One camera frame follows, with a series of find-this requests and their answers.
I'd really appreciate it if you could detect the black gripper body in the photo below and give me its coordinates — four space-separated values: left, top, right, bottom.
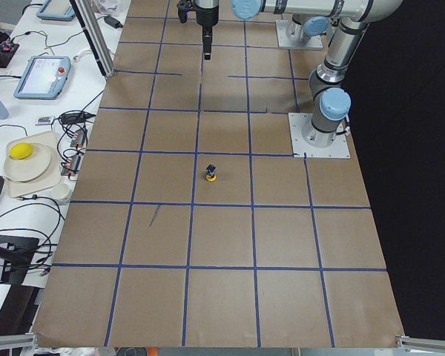
194 0 220 27

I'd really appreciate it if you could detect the black power adapter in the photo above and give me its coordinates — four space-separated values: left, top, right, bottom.
103 15 123 29

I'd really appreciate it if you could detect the blue teach pendant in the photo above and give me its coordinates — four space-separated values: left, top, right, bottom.
14 56 71 100
36 0 75 22

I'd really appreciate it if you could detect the brown paper table cover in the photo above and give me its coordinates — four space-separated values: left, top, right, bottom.
33 1 403 348

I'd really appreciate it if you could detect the beige round plate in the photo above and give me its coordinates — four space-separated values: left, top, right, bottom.
4 143 51 182

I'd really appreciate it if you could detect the yellow lemon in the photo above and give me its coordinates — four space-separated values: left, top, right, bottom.
9 142 33 160

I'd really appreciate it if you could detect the aluminium frame post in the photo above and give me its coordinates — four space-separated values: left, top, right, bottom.
70 0 114 78

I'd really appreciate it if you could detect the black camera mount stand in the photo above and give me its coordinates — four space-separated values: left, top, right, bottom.
0 235 39 285

